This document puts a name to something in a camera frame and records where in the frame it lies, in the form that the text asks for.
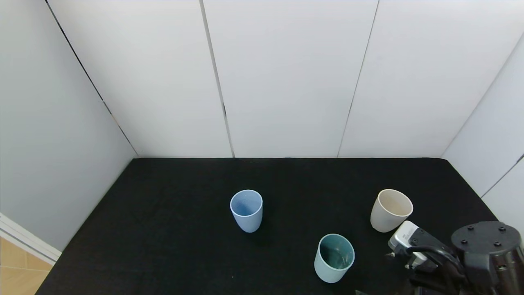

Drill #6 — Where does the teal plastic cup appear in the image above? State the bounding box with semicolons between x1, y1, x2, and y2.
314;234;355;284

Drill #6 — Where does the light blue plastic cup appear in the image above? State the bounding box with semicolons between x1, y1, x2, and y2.
230;189;263;233

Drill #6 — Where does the black table cloth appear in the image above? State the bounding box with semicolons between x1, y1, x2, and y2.
35;158;524;295

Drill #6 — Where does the beige plastic cup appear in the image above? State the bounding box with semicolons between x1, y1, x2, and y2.
370;189;413;233

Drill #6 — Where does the white baseboard strip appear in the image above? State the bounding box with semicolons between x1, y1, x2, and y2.
0;213;62;265

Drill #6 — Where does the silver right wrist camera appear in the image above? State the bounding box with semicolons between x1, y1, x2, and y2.
388;220;434;269

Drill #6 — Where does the black camera cable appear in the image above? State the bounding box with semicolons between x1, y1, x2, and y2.
405;245;467;283

